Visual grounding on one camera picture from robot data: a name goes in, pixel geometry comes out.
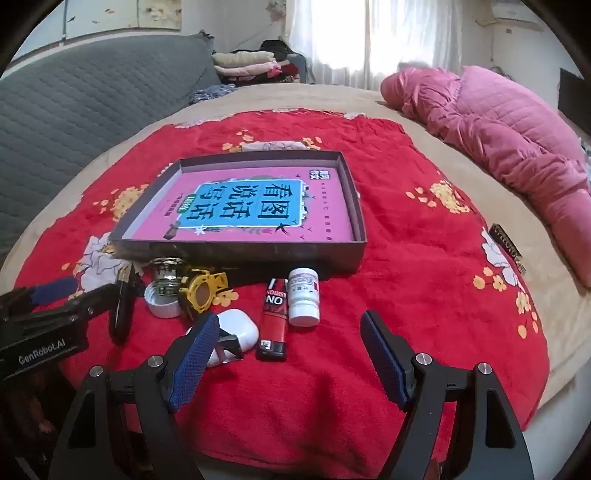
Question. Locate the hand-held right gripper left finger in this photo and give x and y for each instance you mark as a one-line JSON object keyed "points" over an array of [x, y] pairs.
{"points": [[194, 360]]}

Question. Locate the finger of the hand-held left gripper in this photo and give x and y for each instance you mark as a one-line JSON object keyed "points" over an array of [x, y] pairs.
{"points": [[94, 299], [55, 288]]}

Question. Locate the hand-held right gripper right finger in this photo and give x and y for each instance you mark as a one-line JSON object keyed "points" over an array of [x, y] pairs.
{"points": [[383, 360]]}

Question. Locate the white earbuds case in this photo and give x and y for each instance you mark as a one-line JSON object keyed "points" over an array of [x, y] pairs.
{"points": [[240, 330]]}

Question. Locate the white plastic cap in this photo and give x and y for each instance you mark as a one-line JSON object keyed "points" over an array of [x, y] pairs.
{"points": [[159, 307]]}

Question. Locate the red and black battery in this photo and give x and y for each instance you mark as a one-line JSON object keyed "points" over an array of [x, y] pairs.
{"points": [[272, 323]]}

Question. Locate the white pill bottle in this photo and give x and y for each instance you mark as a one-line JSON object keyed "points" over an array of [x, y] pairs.
{"points": [[304, 304]]}

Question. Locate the red floral blanket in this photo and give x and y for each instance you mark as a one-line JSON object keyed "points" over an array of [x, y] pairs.
{"points": [[415, 277]]}

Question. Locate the dark hair clip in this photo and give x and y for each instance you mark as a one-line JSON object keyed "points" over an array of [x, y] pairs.
{"points": [[505, 244]]}

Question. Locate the grey quilted headboard cover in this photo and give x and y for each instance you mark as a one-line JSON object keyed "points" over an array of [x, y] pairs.
{"points": [[69, 115]]}

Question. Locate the blue patterned cloth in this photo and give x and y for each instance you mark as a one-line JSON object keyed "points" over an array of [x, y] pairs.
{"points": [[207, 94]]}

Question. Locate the pink quilt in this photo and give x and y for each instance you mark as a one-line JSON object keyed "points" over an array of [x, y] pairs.
{"points": [[498, 124]]}

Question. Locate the pile of folded clothes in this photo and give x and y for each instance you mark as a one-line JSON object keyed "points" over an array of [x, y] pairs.
{"points": [[244, 64]]}

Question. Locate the white curtain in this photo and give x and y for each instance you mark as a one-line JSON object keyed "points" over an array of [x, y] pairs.
{"points": [[332, 41]]}

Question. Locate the black television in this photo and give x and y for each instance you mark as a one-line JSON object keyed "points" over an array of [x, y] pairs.
{"points": [[572, 97]]}

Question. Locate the white air conditioner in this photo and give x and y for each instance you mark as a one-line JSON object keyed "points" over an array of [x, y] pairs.
{"points": [[517, 11]]}

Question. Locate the floral wall painting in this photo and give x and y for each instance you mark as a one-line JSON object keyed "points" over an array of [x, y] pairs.
{"points": [[157, 7]]}

